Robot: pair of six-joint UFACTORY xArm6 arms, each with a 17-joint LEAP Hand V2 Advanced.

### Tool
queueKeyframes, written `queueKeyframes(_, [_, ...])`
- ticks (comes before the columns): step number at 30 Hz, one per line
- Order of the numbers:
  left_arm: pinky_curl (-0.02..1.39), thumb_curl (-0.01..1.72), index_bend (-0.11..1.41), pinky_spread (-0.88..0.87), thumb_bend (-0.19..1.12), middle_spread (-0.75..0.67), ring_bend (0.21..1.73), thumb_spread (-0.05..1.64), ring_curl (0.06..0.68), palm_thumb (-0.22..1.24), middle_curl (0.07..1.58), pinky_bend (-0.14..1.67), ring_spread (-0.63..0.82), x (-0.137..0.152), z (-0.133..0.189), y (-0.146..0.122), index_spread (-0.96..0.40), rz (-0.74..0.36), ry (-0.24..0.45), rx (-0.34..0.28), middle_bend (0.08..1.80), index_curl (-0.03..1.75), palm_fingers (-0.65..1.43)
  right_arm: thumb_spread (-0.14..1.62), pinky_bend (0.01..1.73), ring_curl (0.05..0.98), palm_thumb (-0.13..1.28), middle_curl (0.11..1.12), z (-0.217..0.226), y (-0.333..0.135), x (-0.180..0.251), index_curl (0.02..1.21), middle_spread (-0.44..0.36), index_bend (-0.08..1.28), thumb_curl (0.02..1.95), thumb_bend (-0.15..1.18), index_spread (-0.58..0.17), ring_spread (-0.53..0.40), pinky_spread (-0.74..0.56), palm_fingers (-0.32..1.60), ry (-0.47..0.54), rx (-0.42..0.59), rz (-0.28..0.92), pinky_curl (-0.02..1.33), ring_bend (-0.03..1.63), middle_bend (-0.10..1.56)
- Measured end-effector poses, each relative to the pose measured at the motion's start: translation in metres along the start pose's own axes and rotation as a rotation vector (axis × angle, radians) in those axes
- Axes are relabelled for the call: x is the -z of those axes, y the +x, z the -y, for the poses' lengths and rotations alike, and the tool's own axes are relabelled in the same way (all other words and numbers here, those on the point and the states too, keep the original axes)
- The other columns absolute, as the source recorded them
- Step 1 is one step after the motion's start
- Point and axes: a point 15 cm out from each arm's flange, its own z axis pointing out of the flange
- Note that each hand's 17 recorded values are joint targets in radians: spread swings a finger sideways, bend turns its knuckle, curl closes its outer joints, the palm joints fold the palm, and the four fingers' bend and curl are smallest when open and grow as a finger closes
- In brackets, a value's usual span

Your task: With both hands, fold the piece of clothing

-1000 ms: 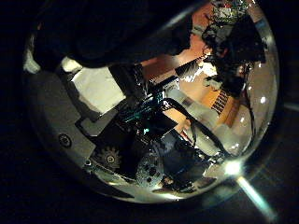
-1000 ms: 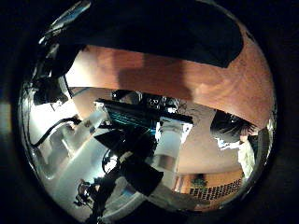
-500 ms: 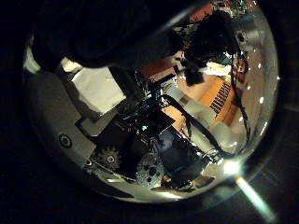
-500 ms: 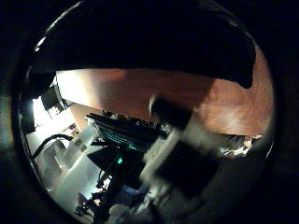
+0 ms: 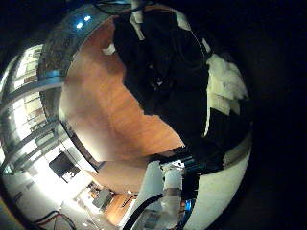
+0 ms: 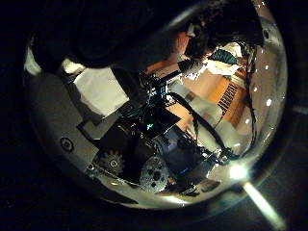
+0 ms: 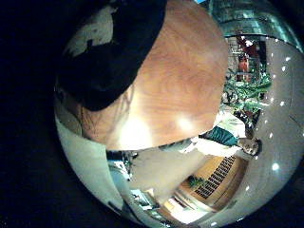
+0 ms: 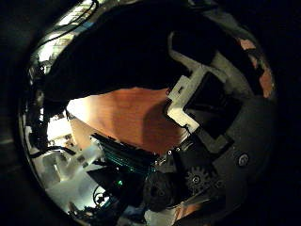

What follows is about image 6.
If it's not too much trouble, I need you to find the thin black cable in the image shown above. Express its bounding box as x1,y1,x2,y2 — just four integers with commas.
244,47,258,147

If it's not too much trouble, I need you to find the black piece of clothing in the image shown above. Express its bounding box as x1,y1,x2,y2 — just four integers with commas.
32,0,181,70

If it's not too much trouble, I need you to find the wooden slatted counter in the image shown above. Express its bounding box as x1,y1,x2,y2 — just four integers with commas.
216,78,246,121

